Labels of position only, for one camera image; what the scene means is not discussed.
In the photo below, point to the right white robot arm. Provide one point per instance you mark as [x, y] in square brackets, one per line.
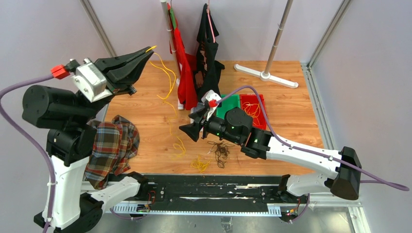
[336, 171]

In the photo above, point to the metal rack pole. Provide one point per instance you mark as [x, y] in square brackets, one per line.
[164, 5]
[279, 33]

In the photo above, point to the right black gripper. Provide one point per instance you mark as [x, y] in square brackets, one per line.
[192, 130]

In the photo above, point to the white plastic bin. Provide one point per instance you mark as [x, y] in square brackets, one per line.
[198, 114]

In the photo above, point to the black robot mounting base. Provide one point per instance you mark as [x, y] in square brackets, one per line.
[216, 194]

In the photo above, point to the plaid flannel shirt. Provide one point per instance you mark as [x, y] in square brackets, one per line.
[116, 142]

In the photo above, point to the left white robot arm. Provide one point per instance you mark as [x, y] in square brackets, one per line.
[66, 116]

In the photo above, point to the right metal rack pole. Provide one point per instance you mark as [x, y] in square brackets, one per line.
[279, 33]

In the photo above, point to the red plastic bin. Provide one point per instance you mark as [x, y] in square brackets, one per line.
[250, 105]

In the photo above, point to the red hanging shirt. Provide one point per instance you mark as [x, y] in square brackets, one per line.
[186, 89]

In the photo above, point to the green plastic bin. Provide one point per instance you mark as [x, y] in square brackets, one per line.
[228, 104]

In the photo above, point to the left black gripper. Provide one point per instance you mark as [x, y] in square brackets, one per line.
[126, 76]

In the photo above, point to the left metal rack pole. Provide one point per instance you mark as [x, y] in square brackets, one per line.
[164, 5]

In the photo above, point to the black hanging garment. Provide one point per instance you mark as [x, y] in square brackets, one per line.
[206, 62]

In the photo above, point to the white rack base foot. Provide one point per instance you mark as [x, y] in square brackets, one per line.
[266, 77]

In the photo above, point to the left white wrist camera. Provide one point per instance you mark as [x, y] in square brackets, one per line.
[91, 82]

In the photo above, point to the green clothes hanger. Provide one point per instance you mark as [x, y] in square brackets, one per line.
[173, 18]

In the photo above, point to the pink clothes hanger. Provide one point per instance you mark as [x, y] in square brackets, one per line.
[210, 21]

